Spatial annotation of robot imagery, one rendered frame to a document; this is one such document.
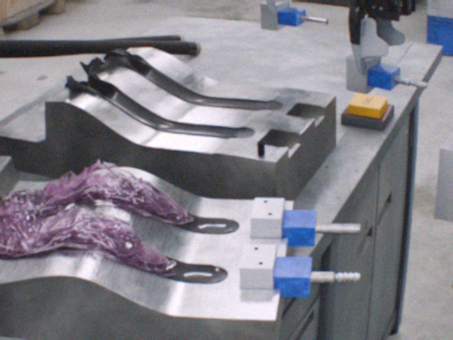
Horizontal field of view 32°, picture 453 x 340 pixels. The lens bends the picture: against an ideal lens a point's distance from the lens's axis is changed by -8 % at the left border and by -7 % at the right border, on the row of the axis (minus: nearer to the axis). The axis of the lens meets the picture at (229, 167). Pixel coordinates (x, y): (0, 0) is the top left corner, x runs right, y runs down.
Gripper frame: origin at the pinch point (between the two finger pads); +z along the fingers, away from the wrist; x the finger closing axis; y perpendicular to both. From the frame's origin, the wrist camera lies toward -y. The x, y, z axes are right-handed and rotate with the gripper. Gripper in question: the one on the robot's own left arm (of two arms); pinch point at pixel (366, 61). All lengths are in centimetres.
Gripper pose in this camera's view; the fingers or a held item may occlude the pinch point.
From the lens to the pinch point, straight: 129.3
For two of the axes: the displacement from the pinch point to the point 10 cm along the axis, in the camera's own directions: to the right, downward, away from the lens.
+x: 5.6, -3.8, 7.4
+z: 0.4, 9.0, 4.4
